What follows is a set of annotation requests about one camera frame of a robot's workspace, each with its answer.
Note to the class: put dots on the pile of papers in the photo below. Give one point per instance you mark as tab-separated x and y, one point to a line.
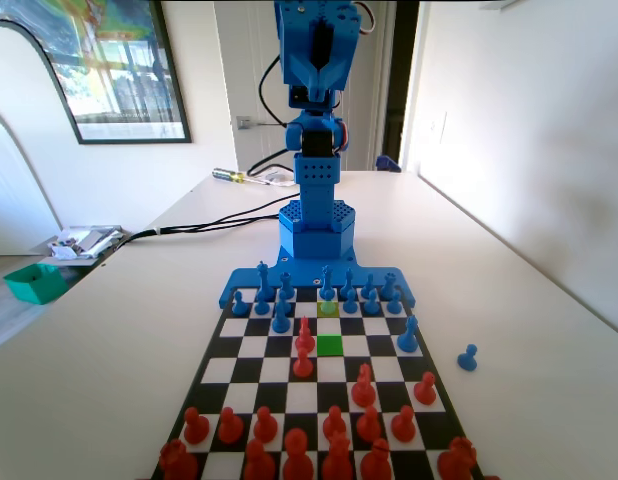
84	242

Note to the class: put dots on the blue chess pawn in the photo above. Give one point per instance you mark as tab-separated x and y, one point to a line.
468	361
284	297
350	305
239	306
261	307
394	304
371	304

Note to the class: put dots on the green plastic box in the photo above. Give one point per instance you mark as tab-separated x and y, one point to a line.
34	285

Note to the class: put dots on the red chess queen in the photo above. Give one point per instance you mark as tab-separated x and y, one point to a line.
336	462

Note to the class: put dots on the blue printed gripper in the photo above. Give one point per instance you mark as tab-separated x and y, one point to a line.
316	79

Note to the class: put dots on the white arched panel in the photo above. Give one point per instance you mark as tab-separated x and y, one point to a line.
19	150

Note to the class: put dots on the white door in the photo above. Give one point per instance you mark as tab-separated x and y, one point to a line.
239	75

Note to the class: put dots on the blue chess king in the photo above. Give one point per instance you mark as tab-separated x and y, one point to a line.
263	282

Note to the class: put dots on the black framed wall picture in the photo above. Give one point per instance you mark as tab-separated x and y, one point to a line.
129	75

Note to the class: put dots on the blue chess queen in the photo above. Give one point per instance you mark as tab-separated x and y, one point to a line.
327	285

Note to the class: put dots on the red chess pawn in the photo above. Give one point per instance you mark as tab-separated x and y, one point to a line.
403	427
265	429
302	369
334	427
230	429
369	427
425	392
195	429

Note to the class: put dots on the white flat adapter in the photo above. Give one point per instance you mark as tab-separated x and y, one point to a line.
278	178

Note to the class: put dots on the black and white chessboard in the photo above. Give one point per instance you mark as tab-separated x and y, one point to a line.
269	370

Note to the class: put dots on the blue chess rook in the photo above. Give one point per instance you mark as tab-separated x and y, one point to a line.
387	286
287	285

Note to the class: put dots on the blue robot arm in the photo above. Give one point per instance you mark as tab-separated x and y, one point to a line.
316	215

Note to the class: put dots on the red chess rook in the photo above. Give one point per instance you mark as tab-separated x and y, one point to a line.
178	462
457	460

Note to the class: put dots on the blue chess bishop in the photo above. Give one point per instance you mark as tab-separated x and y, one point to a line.
347	285
408	340

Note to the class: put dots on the small blue printed part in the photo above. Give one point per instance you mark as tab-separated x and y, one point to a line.
388	164

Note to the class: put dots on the red chess bishop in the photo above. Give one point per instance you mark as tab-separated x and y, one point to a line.
376	462
259	462

